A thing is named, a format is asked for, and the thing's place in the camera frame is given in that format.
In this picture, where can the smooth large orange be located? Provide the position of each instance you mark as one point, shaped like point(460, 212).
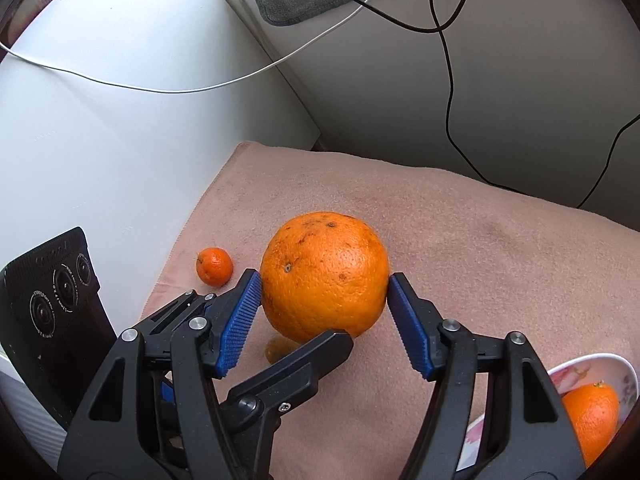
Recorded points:
point(590, 420)

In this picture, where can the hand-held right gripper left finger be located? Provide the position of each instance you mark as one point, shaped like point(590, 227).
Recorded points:
point(240, 325)

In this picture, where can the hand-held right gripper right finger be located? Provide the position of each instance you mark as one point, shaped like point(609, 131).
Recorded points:
point(410, 325)

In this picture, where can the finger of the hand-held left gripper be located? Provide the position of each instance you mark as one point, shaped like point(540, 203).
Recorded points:
point(175, 307)
point(310, 360)

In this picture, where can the brown kiwi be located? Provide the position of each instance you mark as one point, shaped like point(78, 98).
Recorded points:
point(276, 351)

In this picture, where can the small tangerine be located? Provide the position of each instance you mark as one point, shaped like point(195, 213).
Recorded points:
point(215, 266)

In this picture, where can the floral white plate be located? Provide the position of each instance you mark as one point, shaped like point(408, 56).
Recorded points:
point(590, 367)

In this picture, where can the speckled large orange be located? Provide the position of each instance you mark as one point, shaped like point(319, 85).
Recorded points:
point(325, 275)

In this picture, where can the pink blanket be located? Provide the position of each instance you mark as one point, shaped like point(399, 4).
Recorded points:
point(475, 260)

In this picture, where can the white ribbed panel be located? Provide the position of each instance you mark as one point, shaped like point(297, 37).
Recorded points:
point(25, 410)

